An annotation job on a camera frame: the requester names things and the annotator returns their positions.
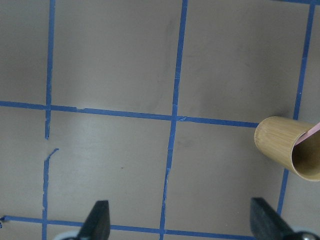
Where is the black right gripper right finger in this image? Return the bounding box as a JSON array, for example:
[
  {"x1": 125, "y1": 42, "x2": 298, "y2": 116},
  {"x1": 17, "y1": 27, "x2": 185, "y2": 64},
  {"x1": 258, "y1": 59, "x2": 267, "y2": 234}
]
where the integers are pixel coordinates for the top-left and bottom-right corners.
[{"x1": 250, "y1": 197, "x2": 320, "y2": 240}]

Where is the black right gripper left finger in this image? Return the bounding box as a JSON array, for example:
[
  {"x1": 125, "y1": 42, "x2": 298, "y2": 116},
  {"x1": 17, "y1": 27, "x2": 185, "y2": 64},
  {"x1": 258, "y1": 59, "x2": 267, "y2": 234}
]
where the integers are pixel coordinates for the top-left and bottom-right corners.
[{"x1": 78, "y1": 200, "x2": 111, "y2": 240}]

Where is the pink chopstick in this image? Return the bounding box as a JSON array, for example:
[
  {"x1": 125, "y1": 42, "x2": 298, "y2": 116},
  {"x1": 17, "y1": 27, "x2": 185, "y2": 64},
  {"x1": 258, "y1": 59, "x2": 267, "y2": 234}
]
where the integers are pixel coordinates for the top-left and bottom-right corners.
[{"x1": 294, "y1": 123, "x2": 320, "y2": 146}]

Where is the bamboo wooden cup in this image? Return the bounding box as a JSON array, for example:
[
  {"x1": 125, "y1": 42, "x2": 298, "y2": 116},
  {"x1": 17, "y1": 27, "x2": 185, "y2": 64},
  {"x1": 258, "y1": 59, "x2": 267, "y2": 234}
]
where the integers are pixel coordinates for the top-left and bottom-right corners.
[{"x1": 254, "y1": 116, "x2": 320, "y2": 182}]

